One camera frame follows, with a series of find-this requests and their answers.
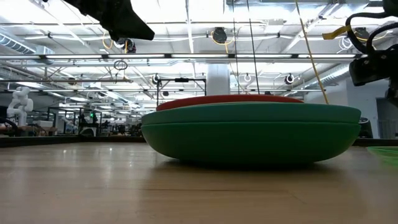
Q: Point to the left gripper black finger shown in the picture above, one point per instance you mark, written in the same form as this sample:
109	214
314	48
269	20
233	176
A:
130	28

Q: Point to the red plastic plate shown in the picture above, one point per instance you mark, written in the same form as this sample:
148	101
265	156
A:
230	99

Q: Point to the large teal plastic plate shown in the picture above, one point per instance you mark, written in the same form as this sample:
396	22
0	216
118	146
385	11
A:
248	113

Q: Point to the light green plastic plate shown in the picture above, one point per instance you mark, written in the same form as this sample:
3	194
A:
387	154

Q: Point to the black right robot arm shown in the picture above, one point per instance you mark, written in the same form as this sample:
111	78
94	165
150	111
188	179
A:
392	71

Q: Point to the white building column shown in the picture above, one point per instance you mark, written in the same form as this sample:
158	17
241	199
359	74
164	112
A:
218	79

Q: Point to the long ceiling light strip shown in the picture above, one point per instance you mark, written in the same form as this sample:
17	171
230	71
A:
264	56

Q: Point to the wooden background table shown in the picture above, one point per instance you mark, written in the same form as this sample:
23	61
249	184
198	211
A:
31	128

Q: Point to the black table border strip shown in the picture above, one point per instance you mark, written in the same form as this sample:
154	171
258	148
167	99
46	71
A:
31	141

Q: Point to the large dark green plastic plate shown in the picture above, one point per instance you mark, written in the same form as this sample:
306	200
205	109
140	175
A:
248	144

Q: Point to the black office chair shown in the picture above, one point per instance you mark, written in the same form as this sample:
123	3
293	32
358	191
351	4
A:
366	129

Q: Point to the grey door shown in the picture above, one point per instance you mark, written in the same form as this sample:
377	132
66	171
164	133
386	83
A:
382	121

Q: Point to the black metal frame rig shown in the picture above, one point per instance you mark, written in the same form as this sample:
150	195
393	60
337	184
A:
182	79

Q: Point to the silver ventilation duct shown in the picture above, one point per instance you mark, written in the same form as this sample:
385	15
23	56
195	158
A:
335	74
18	45

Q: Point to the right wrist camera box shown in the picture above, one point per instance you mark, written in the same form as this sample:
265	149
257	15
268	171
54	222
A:
368	70

